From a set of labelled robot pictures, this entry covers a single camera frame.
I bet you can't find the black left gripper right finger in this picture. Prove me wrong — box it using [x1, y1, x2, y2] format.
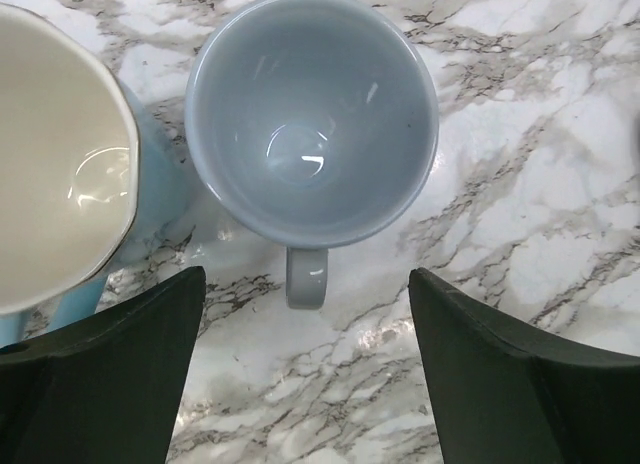
[408, 268, 639, 463]

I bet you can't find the grey blue mug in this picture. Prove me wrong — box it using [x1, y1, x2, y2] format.
[184, 0, 439, 310]

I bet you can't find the light blue white mug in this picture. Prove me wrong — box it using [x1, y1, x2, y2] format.
[1, 4, 189, 346]

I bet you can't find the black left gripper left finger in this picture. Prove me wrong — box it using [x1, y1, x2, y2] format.
[1, 267, 206, 463]

